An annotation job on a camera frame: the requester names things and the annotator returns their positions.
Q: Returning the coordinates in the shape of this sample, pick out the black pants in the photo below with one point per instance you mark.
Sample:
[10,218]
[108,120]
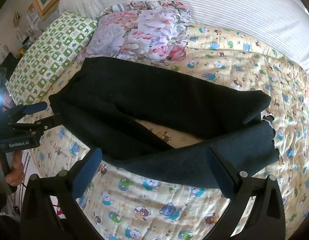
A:
[144,92]

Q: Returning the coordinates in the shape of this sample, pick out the white striped bedding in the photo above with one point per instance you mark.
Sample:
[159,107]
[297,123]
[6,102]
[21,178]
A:
[219,5]

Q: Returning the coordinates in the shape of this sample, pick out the person's left forearm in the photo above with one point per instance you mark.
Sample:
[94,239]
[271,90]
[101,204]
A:
[0,217]

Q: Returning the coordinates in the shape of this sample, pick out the black box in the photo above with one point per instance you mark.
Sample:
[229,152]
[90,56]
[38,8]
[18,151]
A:
[9,61]

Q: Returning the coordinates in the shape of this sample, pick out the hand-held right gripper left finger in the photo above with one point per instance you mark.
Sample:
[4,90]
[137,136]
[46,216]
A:
[87,173]

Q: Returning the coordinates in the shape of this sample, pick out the person's left hand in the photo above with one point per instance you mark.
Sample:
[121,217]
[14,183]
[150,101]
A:
[17,175]

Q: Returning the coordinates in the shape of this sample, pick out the green checked pillow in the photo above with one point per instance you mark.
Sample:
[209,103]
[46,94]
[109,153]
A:
[52,55]

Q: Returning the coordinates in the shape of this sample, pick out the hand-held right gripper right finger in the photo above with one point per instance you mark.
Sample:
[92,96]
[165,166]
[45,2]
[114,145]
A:
[219,175]

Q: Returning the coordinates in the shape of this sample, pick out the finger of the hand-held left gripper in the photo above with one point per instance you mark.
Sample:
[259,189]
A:
[44,122]
[34,107]

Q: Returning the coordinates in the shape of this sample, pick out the floral pillow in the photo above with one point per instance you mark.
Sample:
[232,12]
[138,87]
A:
[134,35]

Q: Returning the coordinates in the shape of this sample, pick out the bear printed yellow blanket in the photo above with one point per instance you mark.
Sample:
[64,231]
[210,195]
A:
[244,62]

